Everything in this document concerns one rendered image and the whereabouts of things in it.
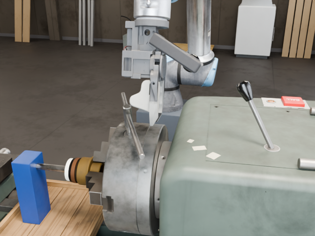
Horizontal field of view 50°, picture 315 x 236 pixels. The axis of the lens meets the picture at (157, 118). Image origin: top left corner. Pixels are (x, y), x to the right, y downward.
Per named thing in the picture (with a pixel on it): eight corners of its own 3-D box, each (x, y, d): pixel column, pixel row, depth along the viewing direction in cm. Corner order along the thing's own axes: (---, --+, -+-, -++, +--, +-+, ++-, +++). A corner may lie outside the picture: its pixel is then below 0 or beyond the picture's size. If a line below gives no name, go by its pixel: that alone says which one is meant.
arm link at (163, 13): (173, 2, 71) (167, -5, 64) (172, 25, 72) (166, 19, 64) (138, 2, 73) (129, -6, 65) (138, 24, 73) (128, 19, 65)
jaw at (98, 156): (132, 165, 102) (136, 127, 104) (128, 164, 97) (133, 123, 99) (97, 162, 104) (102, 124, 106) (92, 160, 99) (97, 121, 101)
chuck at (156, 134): (169, 180, 119) (168, 104, 102) (153, 260, 94) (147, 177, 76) (160, 179, 120) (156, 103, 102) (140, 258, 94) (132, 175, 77)
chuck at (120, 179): (160, 179, 120) (156, 103, 102) (140, 258, 94) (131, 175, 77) (135, 176, 121) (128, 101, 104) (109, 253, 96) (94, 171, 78)
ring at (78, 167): (106, 151, 103) (78, 149, 104) (95, 167, 94) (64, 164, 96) (108, 177, 107) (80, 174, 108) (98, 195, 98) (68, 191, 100)
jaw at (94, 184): (126, 173, 95) (113, 195, 84) (126, 188, 97) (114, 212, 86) (89, 169, 97) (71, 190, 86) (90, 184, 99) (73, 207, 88)
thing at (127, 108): (125, 139, 93) (122, 104, 86) (133, 138, 93) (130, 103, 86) (127, 144, 91) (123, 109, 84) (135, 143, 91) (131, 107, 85)
